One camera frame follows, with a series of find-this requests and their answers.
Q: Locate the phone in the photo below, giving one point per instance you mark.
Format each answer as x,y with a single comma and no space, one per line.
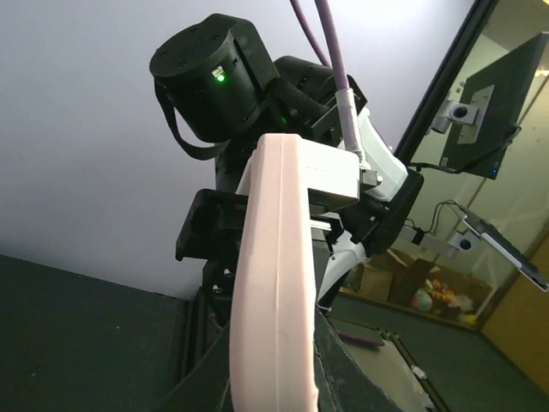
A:
271,351

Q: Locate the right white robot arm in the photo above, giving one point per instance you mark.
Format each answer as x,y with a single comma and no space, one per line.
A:
220,91

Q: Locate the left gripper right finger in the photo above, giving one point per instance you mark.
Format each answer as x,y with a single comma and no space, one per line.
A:
341,383

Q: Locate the upper black monitor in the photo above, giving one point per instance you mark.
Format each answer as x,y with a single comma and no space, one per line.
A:
483,123

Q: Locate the right black frame post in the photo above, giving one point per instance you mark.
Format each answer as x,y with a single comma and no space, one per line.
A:
454,59

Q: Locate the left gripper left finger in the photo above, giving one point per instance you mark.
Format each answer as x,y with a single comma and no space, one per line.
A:
207,387

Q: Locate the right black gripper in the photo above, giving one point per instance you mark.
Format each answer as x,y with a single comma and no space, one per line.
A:
213,229

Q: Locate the cardboard boxes with toys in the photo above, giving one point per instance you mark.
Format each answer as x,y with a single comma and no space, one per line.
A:
419,286

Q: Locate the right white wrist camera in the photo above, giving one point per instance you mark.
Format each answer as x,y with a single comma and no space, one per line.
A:
343,176

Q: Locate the lower monitor on arm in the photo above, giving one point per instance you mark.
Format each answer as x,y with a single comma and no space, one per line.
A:
477,230

